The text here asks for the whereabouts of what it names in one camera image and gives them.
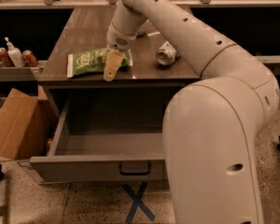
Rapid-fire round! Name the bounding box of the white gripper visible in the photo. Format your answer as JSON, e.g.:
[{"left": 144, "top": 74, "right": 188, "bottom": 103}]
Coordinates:
[{"left": 99, "top": 24, "right": 136, "bottom": 81}]

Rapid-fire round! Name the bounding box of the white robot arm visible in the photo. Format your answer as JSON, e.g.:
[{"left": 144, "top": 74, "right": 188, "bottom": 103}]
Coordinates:
[{"left": 104, "top": 0, "right": 280, "bottom": 224}]

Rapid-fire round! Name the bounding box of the white pump bottle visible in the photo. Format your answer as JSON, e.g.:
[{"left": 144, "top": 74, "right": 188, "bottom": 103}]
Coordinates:
[{"left": 5, "top": 37, "right": 25, "bottom": 67}]

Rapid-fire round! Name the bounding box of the crushed silver soda can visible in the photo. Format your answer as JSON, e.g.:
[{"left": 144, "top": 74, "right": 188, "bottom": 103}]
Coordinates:
[{"left": 156, "top": 41, "right": 179, "bottom": 66}]

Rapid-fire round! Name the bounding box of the red soda can right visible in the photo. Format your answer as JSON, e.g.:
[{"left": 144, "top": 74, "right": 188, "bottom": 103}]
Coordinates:
[{"left": 22, "top": 50, "right": 38, "bottom": 67}]

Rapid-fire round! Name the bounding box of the brown cardboard box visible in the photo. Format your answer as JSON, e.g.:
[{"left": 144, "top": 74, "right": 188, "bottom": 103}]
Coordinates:
[{"left": 0, "top": 87, "right": 58, "bottom": 160}]

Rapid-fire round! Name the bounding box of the white ceramic bowl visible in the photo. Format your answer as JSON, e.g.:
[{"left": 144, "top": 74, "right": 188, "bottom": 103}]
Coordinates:
[{"left": 137, "top": 21, "right": 150, "bottom": 35}]

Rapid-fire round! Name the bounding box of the grey drawer cabinet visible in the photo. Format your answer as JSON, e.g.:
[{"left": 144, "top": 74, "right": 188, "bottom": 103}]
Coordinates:
[{"left": 39, "top": 6, "right": 199, "bottom": 115}]

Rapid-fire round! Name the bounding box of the red soda can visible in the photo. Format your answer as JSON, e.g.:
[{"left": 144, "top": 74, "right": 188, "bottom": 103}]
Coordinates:
[
  {"left": 0, "top": 48, "right": 13, "bottom": 67},
  {"left": 22, "top": 50, "right": 38, "bottom": 67}
]

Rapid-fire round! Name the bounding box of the red soda can left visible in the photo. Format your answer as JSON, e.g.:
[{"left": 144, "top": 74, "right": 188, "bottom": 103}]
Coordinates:
[{"left": 0, "top": 48, "right": 13, "bottom": 67}]

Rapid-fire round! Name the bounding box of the open grey top drawer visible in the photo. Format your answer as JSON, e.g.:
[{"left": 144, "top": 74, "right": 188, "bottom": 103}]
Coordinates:
[{"left": 30, "top": 87, "right": 171, "bottom": 183}]

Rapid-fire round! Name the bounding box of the grey low shelf left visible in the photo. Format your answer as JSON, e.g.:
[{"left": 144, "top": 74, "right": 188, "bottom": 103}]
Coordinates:
[{"left": 0, "top": 61, "right": 47, "bottom": 82}]

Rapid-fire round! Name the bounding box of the green jalapeno chip bag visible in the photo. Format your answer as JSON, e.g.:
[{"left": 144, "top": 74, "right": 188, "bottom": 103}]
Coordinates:
[{"left": 67, "top": 49, "right": 133, "bottom": 77}]

